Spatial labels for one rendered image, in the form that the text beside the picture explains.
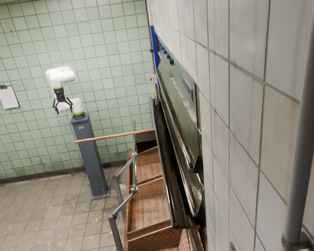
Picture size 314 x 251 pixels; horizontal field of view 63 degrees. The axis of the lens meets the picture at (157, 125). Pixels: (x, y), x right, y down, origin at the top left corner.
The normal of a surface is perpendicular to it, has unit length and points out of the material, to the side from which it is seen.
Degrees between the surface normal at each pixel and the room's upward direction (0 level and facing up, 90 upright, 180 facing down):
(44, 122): 90
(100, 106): 90
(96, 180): 90
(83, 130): 90
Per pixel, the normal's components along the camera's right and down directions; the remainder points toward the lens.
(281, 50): -0.99, 0.14
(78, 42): 0.08, 0.43
